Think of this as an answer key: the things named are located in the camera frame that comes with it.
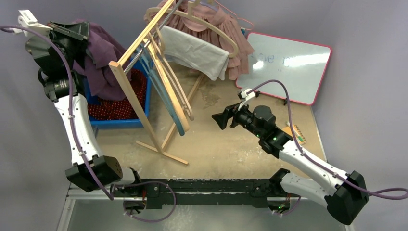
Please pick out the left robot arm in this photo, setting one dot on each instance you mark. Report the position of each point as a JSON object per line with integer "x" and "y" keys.
{"x": 69, "y": 55}

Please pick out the blue-grey plastic hanger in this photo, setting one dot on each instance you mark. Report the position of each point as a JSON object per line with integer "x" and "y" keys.
{"x": 159, "y": 86}

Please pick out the green white marker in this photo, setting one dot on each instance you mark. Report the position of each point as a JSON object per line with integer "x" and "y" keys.
{"x": 298, "y": 135}

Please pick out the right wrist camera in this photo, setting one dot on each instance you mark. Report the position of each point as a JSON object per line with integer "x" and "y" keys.
{"x": 245, "y": 95}

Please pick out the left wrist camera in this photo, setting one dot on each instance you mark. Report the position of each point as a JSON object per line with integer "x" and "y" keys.
{"x": 26, "y": 19}

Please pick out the purple shirt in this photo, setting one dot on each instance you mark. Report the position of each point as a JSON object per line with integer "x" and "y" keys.
{"x": 101, "y": 50}

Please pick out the whiteboard with pink frame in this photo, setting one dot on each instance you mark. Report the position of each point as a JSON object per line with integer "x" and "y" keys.
{"x": 299, "y": 65}

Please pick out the grey white t-shirt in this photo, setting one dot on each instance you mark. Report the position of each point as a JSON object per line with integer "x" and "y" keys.
{"x": 195, "y": 53}

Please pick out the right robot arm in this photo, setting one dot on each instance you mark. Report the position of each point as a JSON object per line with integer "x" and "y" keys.
{"x": 325, "y": 184}

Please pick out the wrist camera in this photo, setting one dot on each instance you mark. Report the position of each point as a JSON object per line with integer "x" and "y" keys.
{"x": 26, "y": 19}
{"x": 245, "y": 95}

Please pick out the red polka dot skirt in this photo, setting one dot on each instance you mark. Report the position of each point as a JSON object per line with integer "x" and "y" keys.
{"x": 119, "y": 110}

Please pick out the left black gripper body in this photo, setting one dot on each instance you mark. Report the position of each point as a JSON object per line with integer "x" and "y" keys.
{"x": 58, "y": 32}

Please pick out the pink garment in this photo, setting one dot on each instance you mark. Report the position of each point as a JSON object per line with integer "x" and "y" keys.
{"x": 237, "y": 65}

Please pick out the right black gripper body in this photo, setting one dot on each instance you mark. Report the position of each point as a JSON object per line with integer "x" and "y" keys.
{"x": 232, "y": 116}

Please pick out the orange card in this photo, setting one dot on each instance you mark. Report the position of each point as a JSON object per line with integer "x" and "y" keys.
{"x": 288, "y": 130}

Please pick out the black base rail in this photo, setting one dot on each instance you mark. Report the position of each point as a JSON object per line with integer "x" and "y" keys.
{"x": 258, "y": 193}

